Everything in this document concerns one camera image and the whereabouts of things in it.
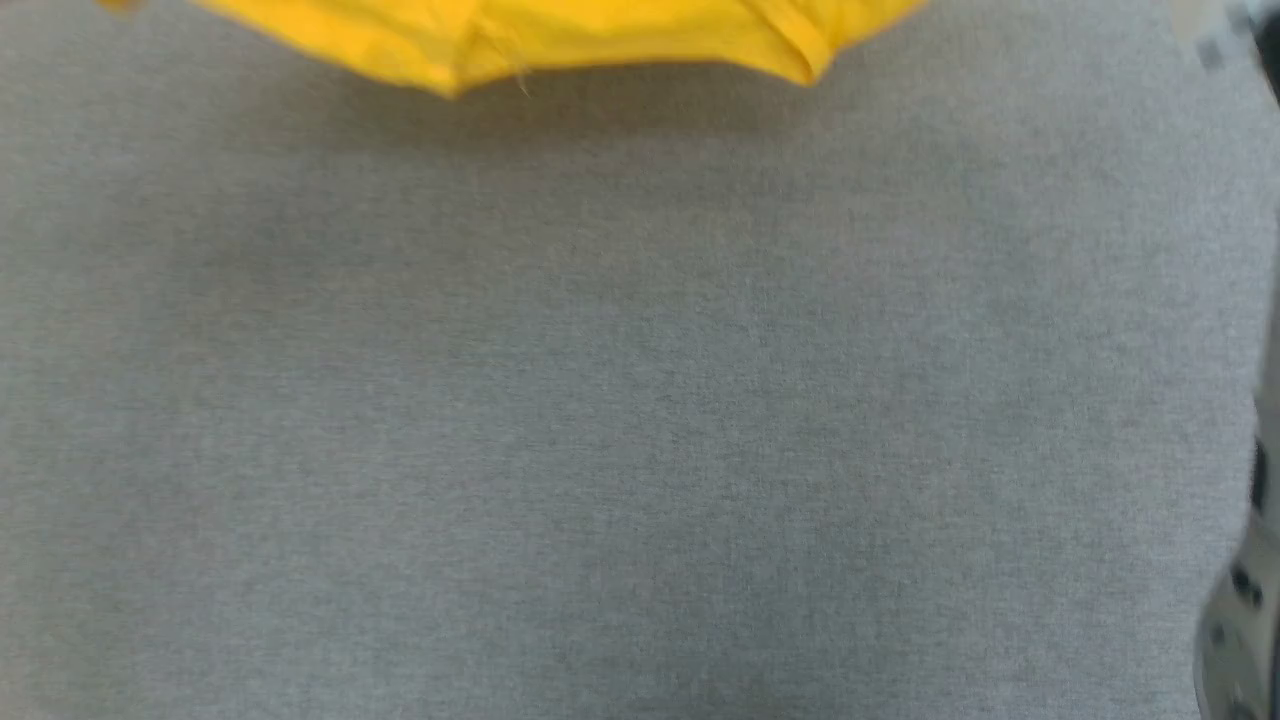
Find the yellow printed t-shirt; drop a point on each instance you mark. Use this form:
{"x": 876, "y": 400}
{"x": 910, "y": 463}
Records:
{"x": 560, "y": 30}

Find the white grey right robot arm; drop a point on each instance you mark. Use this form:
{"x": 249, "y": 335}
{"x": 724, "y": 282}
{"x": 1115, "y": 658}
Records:
{"x": 1248, "y": 640}

